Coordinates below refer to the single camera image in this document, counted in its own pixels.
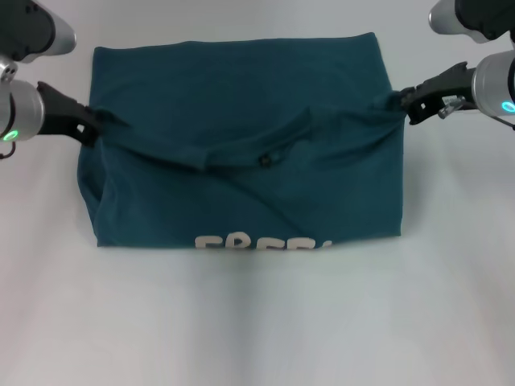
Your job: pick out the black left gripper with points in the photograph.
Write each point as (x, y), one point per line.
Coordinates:
(60, 116)

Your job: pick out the blue shirt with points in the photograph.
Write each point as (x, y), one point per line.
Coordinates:
(241, 120)

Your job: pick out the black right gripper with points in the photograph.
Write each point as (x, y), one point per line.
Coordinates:
(446, 90)

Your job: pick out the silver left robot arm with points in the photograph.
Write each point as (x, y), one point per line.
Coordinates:
(24, 104)

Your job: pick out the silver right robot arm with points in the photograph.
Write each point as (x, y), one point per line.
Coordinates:
(491, 80)

